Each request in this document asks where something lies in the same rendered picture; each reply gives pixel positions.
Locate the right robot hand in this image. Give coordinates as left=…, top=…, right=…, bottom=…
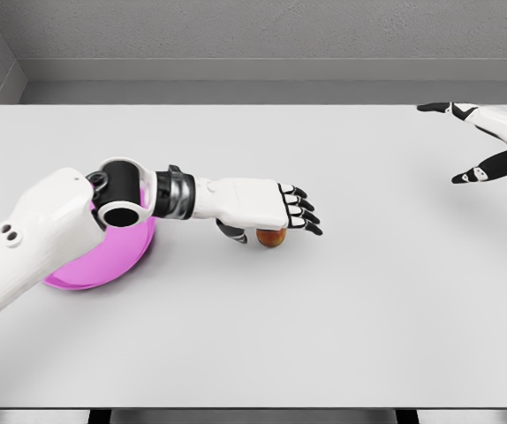
left=416, top=102, right=507, bottom=186

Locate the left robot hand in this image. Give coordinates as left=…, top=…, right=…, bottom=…
left=214, top=178, right=324, bottom=245

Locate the red apple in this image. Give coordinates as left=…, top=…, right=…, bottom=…
left=255, top=228, right=288, bottom=249

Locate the pink plate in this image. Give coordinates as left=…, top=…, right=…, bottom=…
left=42, top=178, right=158, bottom=292

